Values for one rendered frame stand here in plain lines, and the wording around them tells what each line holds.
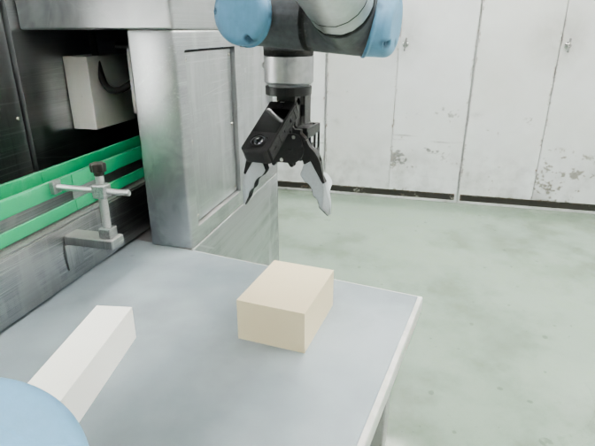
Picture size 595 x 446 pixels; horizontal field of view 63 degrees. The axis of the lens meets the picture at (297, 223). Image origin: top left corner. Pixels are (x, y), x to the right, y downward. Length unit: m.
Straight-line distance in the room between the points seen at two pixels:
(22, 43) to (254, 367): 0.89
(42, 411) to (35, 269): 0.76
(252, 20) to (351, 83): 3.17
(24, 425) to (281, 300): 0.59
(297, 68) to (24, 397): 0.57
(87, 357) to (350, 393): 0.38
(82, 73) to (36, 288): 0.58
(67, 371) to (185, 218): 0.53
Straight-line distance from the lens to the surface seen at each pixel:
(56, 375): 0.75
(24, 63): 1.30
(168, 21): 1.09
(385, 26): 0.58
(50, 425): 0.27
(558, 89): 3.83
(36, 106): 1.32
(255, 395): 0.75
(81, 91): 1.38
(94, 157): 1.28
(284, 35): 0.63
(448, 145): 3.80
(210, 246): 1.28
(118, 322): 0.83
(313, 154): 0.75
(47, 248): 1.04
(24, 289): 1.02
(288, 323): 0.80
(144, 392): 0.78
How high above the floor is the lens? 1.24
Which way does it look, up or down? 22 degrees down
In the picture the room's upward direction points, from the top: straight up
